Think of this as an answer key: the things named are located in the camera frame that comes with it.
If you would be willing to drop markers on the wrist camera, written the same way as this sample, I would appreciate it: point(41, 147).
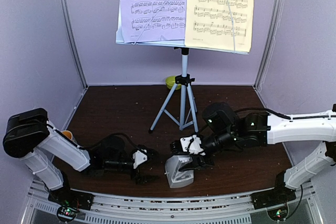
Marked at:
point(143, 154)
point(191, 145)

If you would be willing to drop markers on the purple sheet music page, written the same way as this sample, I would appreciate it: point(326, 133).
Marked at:
point(152, 20)

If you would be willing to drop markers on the yellow sheet music page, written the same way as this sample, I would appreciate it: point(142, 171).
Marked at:
point(224, 25)

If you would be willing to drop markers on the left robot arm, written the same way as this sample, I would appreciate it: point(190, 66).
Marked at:
point(30, 134)

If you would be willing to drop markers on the white metronome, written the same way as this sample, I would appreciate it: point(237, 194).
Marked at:
point(175, 177)

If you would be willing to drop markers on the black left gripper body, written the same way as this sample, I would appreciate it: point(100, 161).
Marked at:
point(136, 175)

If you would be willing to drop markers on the patterned ceramic mug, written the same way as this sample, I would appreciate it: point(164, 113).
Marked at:
point(68, 134)

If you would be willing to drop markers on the green plastic bowl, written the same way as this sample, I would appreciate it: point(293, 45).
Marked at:
point(170, 81)

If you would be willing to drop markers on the right aluminium corner post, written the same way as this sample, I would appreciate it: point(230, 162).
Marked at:
point(270, 44)

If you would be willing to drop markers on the left aluminium corner post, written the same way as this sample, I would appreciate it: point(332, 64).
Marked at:
point(72, 43)

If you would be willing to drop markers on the aluminium corner post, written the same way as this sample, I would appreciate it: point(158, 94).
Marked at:
point(270, 44)
point(72, 43)

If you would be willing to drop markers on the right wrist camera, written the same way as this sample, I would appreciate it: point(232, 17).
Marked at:
point(191, 145)

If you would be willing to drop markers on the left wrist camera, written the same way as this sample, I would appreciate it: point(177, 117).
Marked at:
point(143, 154)

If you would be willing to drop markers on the white perforated music stand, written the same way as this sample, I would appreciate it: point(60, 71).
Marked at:
point(188, 108)

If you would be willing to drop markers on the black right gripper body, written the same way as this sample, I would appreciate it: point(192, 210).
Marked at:
point(203, 162)

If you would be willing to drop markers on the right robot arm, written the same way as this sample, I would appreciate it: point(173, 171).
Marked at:
point(262, 127)

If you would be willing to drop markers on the metal front base rail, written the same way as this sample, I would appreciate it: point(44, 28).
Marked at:
point(231, 208)

